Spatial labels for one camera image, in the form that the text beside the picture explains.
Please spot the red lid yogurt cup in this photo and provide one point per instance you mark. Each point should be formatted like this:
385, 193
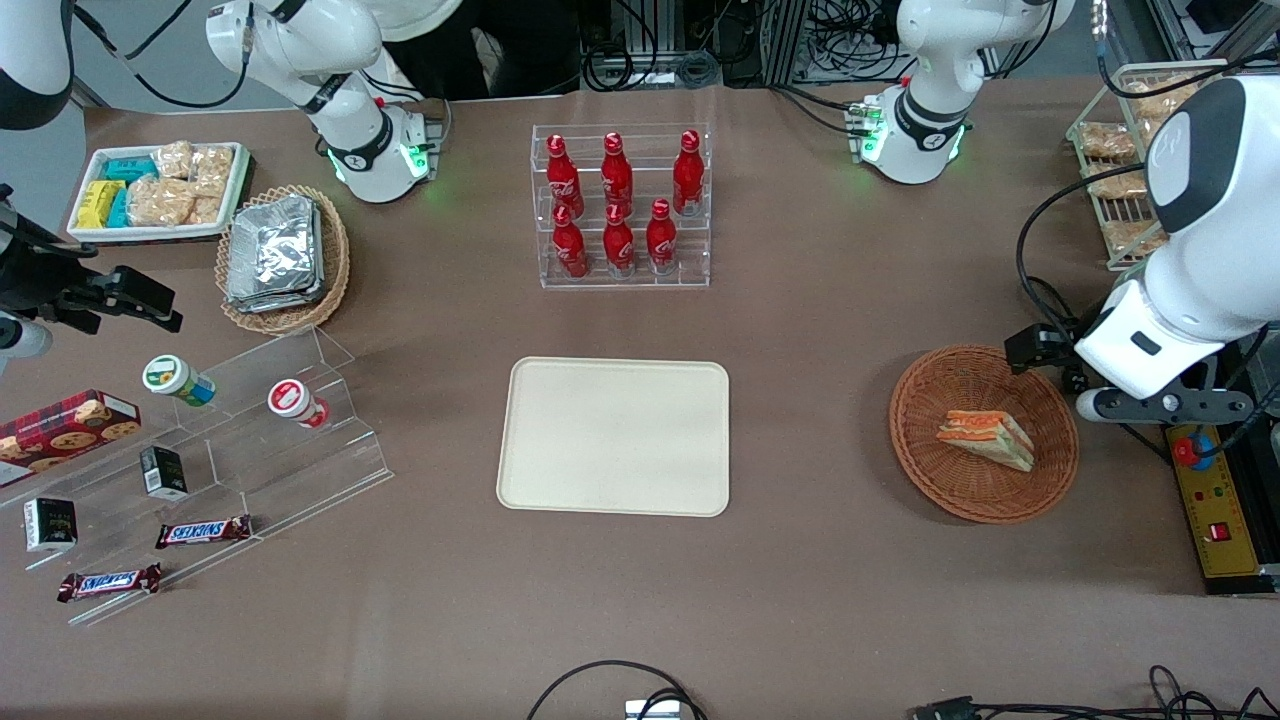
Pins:
295, 403

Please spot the red cola bottle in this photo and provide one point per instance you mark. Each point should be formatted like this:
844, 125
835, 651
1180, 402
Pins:
688, 180
563, 180
617, 175
661, 240
570, 250
619, 245

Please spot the yellow control panel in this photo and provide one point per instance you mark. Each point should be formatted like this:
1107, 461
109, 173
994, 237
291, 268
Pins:
1225, 500

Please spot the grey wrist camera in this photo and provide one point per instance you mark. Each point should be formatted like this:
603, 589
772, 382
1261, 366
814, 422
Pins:
22, 340
1160, 407

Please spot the yellow snack packet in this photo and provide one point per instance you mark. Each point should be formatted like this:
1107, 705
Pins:
98, 203

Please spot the small black box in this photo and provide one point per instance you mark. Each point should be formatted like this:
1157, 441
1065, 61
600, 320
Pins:
163, 473
50, 525

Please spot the snickers chocolate bar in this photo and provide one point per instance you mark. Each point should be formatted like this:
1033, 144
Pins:
110, 583
203, 532

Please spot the clear rice cracker bag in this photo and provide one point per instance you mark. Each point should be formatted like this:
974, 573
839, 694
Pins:
174, 160
212, 170
160, 202
206, 210

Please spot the black appliance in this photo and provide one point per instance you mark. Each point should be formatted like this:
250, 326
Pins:
1240, 587

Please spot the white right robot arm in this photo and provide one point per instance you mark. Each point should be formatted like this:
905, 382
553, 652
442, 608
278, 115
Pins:
380, 170

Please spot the small teal snack packet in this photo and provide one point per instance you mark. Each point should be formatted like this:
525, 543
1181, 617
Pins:
119, 210

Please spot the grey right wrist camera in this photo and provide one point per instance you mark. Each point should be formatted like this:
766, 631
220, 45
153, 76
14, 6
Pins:
22, 340

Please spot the clear acrylic step shelf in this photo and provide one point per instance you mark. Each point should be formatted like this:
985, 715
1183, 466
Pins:
300, 470

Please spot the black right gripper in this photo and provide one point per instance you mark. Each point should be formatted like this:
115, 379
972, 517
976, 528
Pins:
38, 283

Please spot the red tartan cookie box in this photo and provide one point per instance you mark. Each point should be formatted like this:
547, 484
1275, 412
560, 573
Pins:
60, 430

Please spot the white rectangular snack tray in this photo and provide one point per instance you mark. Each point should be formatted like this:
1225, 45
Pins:
85, 233

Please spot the green lid yogurt cup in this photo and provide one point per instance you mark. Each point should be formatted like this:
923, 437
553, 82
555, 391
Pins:
175, 380

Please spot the beige plastic tray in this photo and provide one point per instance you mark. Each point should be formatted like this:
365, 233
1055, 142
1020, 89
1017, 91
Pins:
600, 440

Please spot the bagged fried snack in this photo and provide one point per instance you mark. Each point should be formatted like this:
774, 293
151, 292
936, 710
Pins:
1115, 183
1150, 100
1132, 237
1105, 140

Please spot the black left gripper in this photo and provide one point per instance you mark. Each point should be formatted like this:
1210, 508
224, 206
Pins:
1037, 347

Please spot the wicker basket with foil containers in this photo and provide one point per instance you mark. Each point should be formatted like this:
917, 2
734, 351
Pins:
335, 260

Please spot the red emergency stop button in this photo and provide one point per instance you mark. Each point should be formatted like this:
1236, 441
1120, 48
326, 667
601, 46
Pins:
1190, 452

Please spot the triangular sandwich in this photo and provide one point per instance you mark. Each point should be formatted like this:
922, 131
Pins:
985, 440

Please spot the empty brown wicker basket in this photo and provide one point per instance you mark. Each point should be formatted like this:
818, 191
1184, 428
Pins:
950, 480

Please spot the small grey device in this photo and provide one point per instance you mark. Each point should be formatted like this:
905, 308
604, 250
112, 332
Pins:
652, 710

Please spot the silver foil container stack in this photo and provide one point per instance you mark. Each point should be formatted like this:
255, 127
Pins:
275, 255

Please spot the clear acrylic bottle rack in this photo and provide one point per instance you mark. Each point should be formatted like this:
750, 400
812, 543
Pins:
690, 250

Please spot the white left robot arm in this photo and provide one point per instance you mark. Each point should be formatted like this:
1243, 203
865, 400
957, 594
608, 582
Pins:
1210, 270

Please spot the person in dark clothes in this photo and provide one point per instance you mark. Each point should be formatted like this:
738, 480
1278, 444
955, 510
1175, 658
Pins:
500, 50

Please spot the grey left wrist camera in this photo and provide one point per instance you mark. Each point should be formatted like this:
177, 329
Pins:
1160, 407

